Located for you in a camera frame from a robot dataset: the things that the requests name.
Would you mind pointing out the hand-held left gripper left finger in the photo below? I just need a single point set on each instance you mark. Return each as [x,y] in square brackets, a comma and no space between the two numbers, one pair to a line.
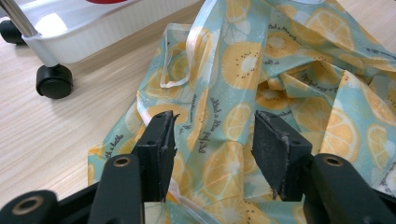
[155,165]

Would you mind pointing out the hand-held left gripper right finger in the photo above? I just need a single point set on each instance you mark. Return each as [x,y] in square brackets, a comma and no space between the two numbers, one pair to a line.
[274,155]

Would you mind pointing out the lemon print fabric bag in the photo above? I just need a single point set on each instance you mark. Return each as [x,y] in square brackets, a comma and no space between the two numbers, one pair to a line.
[243,62]

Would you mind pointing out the white two-tier cart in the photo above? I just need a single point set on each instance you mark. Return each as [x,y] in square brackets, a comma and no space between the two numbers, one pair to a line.
[93,34]

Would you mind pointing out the red round can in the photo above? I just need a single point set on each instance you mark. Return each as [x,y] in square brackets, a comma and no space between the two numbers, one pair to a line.
[106,1]

